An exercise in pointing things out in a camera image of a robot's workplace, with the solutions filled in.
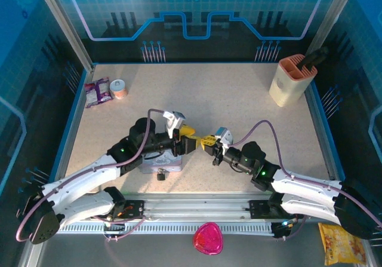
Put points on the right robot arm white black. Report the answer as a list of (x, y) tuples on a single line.
[(304, 189)]

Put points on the aluminium frame post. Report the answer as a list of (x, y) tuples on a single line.
[(331, 22), (64, 25)]

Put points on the yellow snack bag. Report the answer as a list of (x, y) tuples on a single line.
[(343, 246)]

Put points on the purple snack packet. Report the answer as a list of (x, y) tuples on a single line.
[(98, 92)]

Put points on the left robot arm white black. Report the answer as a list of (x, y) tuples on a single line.
[(77, 177)]

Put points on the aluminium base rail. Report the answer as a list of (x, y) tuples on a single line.
[(194, 205)]

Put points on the beige orange knife block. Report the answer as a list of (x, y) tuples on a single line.
[(288, 84)]

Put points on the pink triangular plastic dish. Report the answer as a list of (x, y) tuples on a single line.
[(208, 238)]

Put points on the orange tin can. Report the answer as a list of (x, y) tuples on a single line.
[(118, 88)]

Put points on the cartoon print tin box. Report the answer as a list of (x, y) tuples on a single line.
[(162, 162)]

